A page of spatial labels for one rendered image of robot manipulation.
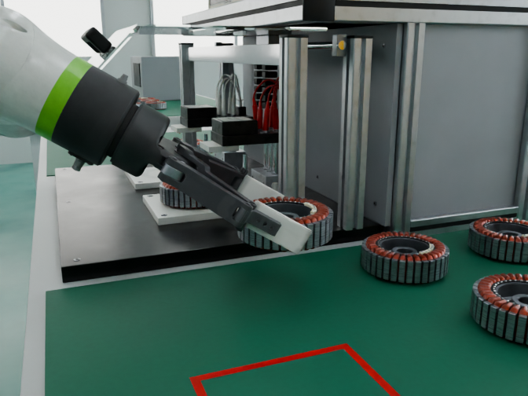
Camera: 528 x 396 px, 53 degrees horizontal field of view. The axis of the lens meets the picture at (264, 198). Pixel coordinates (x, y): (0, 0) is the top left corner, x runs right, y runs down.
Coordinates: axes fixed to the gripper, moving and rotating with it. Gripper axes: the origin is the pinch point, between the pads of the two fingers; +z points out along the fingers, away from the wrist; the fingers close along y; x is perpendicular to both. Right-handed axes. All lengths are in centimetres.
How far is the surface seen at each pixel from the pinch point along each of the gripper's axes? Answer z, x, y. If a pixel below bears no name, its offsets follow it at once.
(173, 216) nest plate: -8.6, -12.4, -22.0
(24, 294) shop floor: -31, -119, -168
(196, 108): -12, 1, -52
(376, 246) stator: 14.2, 2.0, -3.8
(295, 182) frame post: 3.2, 2.7, -14.0
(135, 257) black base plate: -11.8, -15.6, -8.1
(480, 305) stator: 19.7, 4.3, 11.8
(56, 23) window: -140, -36, -485
